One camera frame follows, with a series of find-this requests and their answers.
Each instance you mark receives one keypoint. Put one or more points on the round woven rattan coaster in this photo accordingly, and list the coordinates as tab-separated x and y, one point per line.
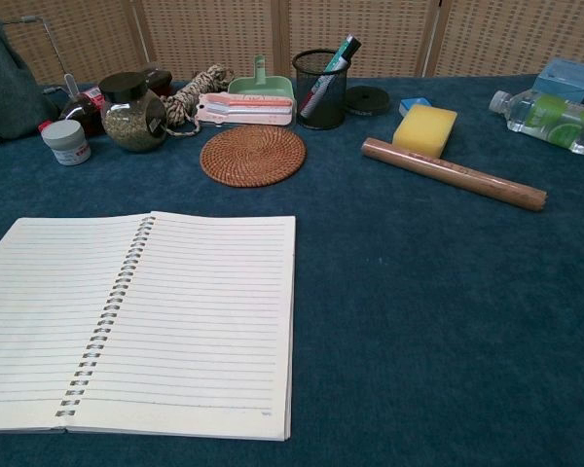
253	155

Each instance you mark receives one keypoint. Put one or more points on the clear water bottle green label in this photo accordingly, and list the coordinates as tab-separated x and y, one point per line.
550	117

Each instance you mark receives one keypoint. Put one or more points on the dark grey-green felt cloth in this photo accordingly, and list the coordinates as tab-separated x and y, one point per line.
5	78

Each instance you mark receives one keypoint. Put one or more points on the brown wooden rolling pin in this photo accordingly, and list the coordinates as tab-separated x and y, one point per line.
448	170

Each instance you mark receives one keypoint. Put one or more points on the black round lid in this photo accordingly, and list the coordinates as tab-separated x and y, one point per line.
367	99

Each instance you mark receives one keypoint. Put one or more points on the woven rattan folding screen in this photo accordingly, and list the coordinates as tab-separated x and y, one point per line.
214	34

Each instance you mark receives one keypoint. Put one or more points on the spiral lined notebook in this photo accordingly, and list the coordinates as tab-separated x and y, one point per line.
199	316

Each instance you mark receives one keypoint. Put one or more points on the pink toothbrush pack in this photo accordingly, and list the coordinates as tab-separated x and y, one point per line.
253	111

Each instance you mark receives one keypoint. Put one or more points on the light blue cardboard box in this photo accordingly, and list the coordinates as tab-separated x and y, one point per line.
564	78

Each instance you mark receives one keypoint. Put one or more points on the small blue cube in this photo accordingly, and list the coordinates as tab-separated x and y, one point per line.
411	104

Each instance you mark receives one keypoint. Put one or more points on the blue carpet table cover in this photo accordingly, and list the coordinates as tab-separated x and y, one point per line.
418	316

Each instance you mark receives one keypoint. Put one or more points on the glass jar with black lid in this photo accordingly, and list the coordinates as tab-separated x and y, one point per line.
131	121

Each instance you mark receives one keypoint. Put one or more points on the dark cola bottle red label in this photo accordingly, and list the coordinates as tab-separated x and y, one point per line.
83	111

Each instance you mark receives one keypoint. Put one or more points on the yellow sponge block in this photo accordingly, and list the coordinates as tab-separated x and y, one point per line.
423	129

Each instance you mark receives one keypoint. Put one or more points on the light green plastic dustpan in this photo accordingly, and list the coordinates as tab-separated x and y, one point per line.
272	87

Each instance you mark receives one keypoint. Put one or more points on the small white jar grey lid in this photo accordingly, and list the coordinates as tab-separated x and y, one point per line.
68	143

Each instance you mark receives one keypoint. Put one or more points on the black round discs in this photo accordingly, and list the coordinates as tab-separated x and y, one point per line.
331	109

